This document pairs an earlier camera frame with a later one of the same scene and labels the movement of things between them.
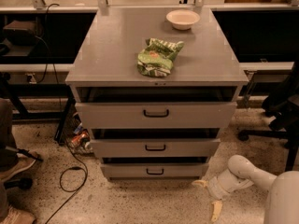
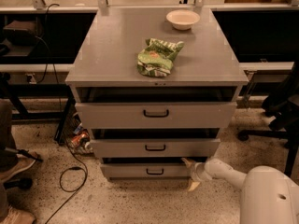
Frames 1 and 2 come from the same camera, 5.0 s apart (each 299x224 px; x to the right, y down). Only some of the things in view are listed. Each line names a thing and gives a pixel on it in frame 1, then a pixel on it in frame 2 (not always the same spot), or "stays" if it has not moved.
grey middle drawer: [155, 147] stays
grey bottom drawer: [154, 170] stays
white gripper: [217, 187] -> [197, 172]
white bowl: [182, 20] stays
